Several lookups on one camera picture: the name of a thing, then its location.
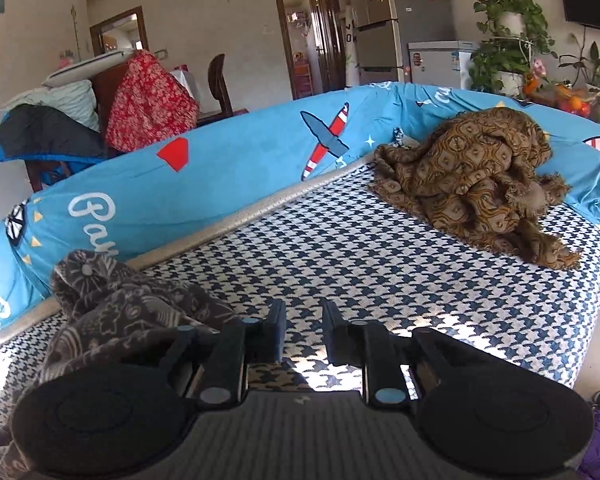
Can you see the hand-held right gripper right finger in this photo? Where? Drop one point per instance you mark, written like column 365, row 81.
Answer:
column 331, row 335

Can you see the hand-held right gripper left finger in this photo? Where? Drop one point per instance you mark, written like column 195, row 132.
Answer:
column 278, row 332

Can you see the grey doodle-print fleece jacket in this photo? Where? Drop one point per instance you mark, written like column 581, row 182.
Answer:
column 110, row 310

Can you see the blue printed sofa cushion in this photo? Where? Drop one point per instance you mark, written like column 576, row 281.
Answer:
column 230, row 160

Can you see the brown patterned blanket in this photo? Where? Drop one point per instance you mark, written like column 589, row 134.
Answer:
column 480, row 175

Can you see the dark wooden chair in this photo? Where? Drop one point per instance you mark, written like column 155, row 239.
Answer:
column 217, row 80

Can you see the red floral cloth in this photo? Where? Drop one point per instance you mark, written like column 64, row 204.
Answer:
column 145, row 100

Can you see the white chest freezer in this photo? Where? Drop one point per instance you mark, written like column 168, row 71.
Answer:
column 440, row 65

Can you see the pale green pillow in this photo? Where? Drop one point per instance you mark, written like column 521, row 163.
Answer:
column 75, row 97

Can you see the silver refrigerator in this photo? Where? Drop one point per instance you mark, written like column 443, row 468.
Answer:
column 420, row 20

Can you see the white pillow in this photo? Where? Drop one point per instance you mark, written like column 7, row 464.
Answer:
column 80, row 67

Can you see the bowl of oranges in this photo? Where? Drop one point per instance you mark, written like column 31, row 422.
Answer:
column 575, row 105

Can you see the wooden framed mirror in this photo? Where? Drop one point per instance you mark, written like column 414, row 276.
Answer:
column 96, row 35

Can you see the broad-leaf potted plant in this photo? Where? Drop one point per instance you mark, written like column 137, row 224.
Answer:
column 590, row 65

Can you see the wooden door frame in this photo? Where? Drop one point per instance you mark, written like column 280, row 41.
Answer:
column 280, row 35

